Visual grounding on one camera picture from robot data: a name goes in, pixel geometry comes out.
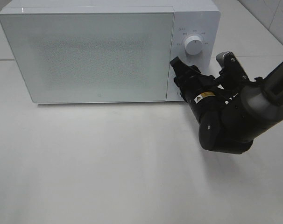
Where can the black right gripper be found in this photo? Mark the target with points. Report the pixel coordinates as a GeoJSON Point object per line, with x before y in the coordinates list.
{"type": "Point", "coordinates": [228, 86]}

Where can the round white door-release button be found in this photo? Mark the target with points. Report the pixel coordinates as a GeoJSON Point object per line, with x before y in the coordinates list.
{"type": "Point", "coordinates": [179, 93]}

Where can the white microwave door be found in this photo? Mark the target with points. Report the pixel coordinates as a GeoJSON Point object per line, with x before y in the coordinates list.
{"type": "Point", "coordinates": [90, 58]}

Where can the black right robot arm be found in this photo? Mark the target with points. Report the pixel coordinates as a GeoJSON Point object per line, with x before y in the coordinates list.
{"type": "Point", "coordinates": [231, 110]}

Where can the white upper power knob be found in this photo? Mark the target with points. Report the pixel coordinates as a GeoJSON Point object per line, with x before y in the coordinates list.
{"type": "Point", "coordinates": [193, 44]}

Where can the white microwave oven body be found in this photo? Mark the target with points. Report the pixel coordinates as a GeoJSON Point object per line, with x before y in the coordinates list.
{"type": "Point", "coordinates": [190, 17]}

